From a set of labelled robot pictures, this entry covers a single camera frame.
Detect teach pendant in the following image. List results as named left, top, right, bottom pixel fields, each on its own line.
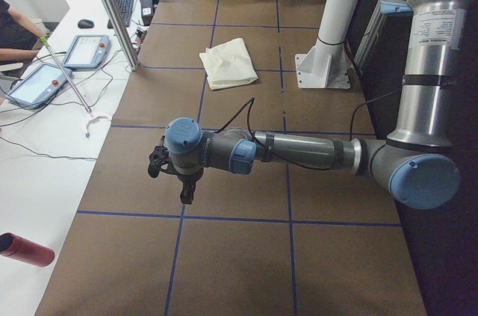
left=62, top=34, right=111, bottom=70
left=5, top=63, right=67, bottom=109

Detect black computer keyboard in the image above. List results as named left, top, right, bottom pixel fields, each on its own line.
left=115, top=0, right=134, bottom=28

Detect black box white label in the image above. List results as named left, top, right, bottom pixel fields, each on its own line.
left=140, top=0, right=154, bottom=26

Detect aluminium frame post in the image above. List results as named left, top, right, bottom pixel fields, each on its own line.
left=101, top=0, right=140, bottom=71

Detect metal reacher grabber stick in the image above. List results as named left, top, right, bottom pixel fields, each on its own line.
left=40, top=37, right=112, bottom=138

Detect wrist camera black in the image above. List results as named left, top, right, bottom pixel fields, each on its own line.
left=147, top=136, right=176, bottom=178

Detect black computer mouse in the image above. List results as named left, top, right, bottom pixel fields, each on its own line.
left=77, top=19, right=95, bottom=29

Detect cream long-sleeve cat shirt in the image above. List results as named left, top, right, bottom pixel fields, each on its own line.
left=199, top=38, right=258, bottom=90

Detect red cylinder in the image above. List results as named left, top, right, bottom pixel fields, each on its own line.
left=1, top=232, right=55, bottom=267

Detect standing person dark trousers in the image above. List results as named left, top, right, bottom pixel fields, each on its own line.
left=1, top=0, right=47, bottom=64

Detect far teach pendant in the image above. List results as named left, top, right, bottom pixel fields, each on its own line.
left=62, top=34, right=111, bottom=70

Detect near teach pendant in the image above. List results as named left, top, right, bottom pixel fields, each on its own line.
left=5, top=63, right=67, bottom=109

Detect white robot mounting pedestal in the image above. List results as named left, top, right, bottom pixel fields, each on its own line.
left=295, top=0, right=358, bottom=89

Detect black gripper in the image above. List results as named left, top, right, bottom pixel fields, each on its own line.
left=176, top=168, right=204, bottom=205

